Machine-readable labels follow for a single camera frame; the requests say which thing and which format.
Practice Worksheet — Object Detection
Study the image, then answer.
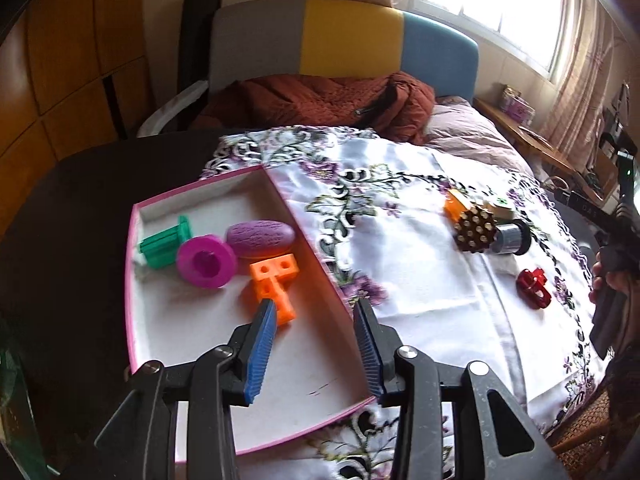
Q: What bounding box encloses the green plastic spool part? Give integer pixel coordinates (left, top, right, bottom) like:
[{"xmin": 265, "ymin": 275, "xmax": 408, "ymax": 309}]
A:
[{"xmin": 139, "ymin": 216, "xmax": 192, "ymax": 270}]

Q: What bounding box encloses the orange plastic block part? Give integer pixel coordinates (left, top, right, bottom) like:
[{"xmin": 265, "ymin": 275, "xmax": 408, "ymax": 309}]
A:
[{"xmin": 250, "ymin": 254, "xmax": 299, "ymax": 326}]

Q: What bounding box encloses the white floral embroidered tablecloth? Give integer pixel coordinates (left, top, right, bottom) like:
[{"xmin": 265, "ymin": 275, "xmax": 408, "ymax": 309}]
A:
[{"xmin": 171, "ymin": 123, "xmax": 609, "ymax": 480}]

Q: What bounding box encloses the rust brown quilted jacket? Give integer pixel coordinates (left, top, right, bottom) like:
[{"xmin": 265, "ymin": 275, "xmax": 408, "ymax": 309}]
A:
[{"xmin": 191, "ymin": 72, "xmax": 436, "ymax": 145}]

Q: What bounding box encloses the red plastic part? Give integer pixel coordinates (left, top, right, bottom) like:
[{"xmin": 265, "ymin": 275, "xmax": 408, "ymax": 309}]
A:
[{"xmin": 515, "ymin": 268, "xmax": 551, "ymax": 310}]

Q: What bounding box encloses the brown studded round part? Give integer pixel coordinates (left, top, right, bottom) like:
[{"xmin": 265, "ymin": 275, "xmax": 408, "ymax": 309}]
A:
[{"xmin": 454, "ymin": 206, "xmax": 497, "ymax": 252}]

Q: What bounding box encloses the beige pink duvet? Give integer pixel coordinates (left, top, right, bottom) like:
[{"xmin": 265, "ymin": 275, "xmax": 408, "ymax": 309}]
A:
[{"xmin": 424, "ymin": 96, "xmax": 534, "ymax": 177}]

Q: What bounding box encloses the purple textured oval part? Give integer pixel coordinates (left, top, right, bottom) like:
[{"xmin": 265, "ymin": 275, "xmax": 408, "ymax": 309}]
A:
[{"xmin": 226, "ymin": 220, "xmax": 295, "ymax": 260}]

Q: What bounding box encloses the white green square device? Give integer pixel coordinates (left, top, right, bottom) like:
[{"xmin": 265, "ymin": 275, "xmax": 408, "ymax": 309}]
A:
[{"xmin": 484, "ymin": 197, "xmax": 518, "ymax": 221}]

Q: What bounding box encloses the person right hand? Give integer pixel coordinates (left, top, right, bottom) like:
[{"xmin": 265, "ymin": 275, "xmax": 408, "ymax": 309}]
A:
[{"xmin": 589, "ymin": 252, "xmax": 639, "ymax": 304}]

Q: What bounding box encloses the beige curtain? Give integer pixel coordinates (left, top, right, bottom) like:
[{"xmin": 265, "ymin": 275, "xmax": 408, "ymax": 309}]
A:
[{"xmin": 541, "ymin": 0, "xmax": 620, "ymax": 171}]

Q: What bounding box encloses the pink white tray box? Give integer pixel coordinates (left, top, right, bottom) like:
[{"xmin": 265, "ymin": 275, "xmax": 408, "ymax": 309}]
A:
[{"xmin": 125, "ymin": 166, "xmax": 371, "ymax": 455}]

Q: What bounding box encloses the grey yellow blue headboard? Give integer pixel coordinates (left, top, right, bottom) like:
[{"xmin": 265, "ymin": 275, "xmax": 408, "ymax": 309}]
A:
[{"xmin": 208, "ymin": 0, "xmax": 480, "ymax": 101}]

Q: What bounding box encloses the wooden side shelf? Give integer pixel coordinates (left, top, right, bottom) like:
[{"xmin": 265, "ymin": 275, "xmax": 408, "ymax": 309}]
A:
[{"xmin": 473, "ymin": 98, "xmax": 603, "ymax": 204}]

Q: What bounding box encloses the orange plastic cube part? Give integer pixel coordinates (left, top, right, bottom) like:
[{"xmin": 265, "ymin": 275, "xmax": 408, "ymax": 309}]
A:
[{"xmin": 444, "ymin": 188, "xmax": 473, "ymax": 223}]

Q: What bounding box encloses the magenta plastic cone part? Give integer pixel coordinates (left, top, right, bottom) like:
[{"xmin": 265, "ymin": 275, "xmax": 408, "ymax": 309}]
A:
[{"xmin": 176, "ymin": 234, "xmax": 238, "ymax": 289}]

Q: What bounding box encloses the grey black cylinder part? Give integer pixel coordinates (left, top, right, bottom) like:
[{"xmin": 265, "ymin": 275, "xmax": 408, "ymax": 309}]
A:
[{"xmin": 489, "ymin": 219, "xmax": 532, "ymax": 256}]

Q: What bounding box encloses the purple box on shelf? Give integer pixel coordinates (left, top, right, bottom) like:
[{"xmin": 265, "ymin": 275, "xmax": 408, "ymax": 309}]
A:
[{"xmin": 498, "ymin": 84, "xmax": 535, "ymax": 127}]

